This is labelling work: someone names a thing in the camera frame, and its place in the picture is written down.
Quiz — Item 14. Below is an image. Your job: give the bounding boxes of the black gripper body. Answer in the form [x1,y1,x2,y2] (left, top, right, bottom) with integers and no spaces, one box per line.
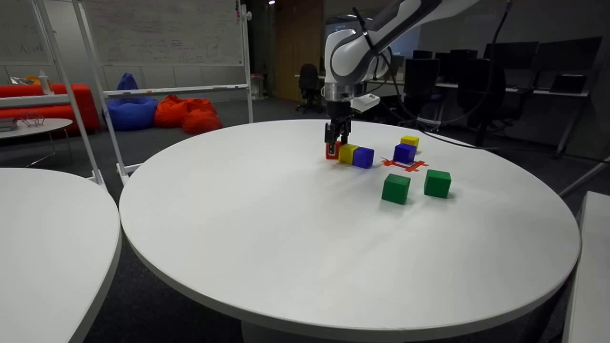
[327,97,353,131]

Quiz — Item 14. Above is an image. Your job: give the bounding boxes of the red cube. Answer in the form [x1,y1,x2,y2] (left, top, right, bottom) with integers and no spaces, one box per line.
[325,139,344,162]

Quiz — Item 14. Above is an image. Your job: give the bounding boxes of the blue cube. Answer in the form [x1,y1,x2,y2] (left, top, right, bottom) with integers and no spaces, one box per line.
[391,143,420,166]
[353,145,378,171]

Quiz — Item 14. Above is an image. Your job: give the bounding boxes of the red tape cross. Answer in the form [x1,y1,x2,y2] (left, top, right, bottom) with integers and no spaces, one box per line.
[380,156,430,173]

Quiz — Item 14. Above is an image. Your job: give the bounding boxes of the green cube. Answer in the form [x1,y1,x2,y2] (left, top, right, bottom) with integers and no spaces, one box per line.
[380,171,412,206]
[424,168,454,200]

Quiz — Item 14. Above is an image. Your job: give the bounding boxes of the brown wooden pillar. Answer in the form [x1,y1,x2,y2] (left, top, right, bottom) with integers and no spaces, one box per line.
[273,0,329,105]

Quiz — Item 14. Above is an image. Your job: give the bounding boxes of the orange bean bag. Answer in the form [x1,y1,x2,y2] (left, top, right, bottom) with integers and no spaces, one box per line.
[182,97,226,137]
[153,93,193,130]

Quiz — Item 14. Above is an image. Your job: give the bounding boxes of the whiteboard on white stand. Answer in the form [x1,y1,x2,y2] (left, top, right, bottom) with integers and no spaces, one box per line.
[0,0,107,187]
[75,0,256,187]

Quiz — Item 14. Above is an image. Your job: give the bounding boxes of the blue bean bag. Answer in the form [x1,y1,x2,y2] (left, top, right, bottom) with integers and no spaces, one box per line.
[105,72,161,133]

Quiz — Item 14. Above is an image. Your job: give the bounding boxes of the grey desk with metal legs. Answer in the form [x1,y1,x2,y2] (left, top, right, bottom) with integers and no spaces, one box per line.
[437,80,603,160]

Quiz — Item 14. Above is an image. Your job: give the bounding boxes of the black partition screen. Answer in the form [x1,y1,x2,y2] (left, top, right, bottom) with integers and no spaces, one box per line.
[485,36,605,93]

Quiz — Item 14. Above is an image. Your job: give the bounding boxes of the red sofa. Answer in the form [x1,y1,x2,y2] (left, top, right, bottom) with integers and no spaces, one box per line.
[0,82,105,135]

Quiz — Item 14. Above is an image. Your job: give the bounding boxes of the grey slanted metal bar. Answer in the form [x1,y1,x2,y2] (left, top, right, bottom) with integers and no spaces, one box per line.
[559,152,610,198]

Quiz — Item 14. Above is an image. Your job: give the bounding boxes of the small round white table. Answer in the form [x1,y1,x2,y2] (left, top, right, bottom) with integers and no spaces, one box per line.
[0,116,77,141]

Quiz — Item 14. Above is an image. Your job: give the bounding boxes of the white round side table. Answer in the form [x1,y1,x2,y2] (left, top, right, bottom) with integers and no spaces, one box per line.
[0,166,125,343]

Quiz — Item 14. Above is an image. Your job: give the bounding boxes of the light grey wrist camera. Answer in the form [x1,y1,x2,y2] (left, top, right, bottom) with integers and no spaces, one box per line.
[349,91,384,114]

